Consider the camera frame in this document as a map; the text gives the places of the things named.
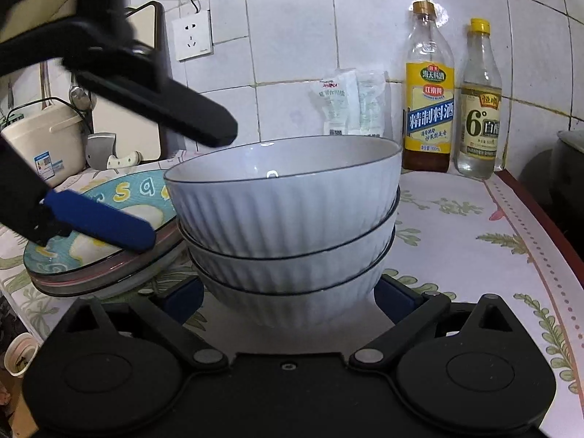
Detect clear white vinegar bottle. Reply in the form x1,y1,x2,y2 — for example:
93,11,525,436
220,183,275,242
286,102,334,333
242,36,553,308
456,18,503,180

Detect white wall socket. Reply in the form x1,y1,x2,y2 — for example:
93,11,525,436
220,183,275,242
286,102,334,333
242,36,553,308
172,8,214,61

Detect blue letter egg print plate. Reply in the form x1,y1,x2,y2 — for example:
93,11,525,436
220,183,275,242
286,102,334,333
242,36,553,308
24,169,183,280

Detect white ribbed bowl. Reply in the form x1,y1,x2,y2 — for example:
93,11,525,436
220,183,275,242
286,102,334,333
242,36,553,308
189,228,397,329
178,187,401,295
163,136,402,258

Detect paper cup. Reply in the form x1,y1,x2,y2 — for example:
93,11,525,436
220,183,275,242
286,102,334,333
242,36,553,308
4,333,41,377

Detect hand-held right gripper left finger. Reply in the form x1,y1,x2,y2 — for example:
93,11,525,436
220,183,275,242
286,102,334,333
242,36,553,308
64,276,229,372

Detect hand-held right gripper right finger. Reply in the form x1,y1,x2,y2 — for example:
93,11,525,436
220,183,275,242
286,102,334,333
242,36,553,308
349,274,514,370

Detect hanging metal ladles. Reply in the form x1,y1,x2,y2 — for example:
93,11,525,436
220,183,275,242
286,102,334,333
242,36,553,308
68,84,93,111

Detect cleaver with white handle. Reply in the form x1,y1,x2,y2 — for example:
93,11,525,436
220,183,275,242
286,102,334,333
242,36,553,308
87,133,140,170

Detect white salt bag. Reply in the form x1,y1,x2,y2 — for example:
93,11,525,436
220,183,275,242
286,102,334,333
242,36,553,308
357,70,389,138
319,68,361,138

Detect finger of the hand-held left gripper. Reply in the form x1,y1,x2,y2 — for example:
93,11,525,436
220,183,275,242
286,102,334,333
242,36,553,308
63,20,239,148
0,141,157,253

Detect yellow label cooking wine bottle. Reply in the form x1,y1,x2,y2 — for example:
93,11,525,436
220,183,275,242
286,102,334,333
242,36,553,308
404,1,456,173

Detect cream rice cooker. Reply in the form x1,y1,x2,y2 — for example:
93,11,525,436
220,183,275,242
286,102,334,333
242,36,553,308
0,99,88,189

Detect cream cutting board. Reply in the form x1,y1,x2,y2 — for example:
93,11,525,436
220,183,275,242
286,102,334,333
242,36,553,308
91,2,166,164

